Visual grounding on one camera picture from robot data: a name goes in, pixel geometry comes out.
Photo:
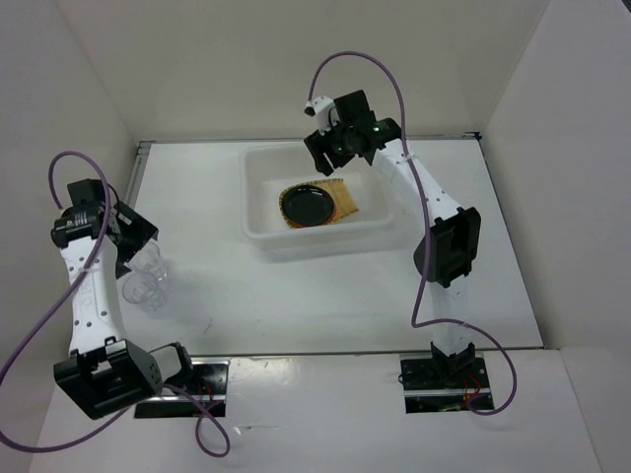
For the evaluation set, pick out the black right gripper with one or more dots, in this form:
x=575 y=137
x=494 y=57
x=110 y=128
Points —
x=317 y=144

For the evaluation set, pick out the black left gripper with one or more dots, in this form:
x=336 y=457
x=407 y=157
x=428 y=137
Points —
x=140 y=232

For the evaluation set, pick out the black round plate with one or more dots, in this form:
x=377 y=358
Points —
x=306 y=200

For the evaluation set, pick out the woven bamboo tray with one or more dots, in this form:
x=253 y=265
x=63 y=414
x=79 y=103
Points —
x=345 y=204

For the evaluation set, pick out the orange plastic plate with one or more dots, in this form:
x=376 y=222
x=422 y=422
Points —
x=307 y=222

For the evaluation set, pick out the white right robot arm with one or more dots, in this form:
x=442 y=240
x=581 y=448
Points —
x=446 y=251

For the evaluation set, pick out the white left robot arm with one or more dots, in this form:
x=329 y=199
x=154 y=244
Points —
x=105 y=372

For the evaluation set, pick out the translucent white plastic bin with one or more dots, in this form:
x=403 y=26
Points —
x=266 y=171

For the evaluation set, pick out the clear plastic cup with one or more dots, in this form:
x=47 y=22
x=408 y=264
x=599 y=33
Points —
x=150 y=260
x=145 y=291

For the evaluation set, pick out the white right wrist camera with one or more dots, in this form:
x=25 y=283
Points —
x=323 y=110

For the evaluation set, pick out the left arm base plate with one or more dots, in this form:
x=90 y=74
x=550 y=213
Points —
x=208 y=386

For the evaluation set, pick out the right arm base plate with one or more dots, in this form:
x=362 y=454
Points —
x=424 y=392

